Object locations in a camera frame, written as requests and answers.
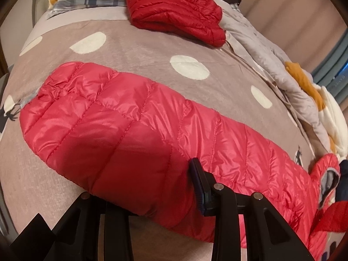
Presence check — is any bright red puffer jacket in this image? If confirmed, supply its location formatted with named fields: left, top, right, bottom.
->
left=19, top=62, right=347, bottom=260

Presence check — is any navy blue garment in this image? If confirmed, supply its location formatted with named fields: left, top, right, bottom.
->
left=335, top=160, right=348, bottom=202

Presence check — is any cream and orange fleece garment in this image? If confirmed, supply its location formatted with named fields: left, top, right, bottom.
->
left=284, top=61, right=347, bottom=161

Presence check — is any brown polka dot bed cover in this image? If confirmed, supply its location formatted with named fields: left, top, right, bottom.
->
left=1, top=20, right=313, bottom=260

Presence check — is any grey blue curtain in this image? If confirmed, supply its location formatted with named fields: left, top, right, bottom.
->
left=312, top=30, right=348, bottom=104

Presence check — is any grey crumpled quilt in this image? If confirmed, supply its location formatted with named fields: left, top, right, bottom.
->
left=214, top=0, right=333, bottom=156

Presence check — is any folded dark red puffer jacket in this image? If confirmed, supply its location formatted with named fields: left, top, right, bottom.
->
left=126, top=0, right=226, bottom=48

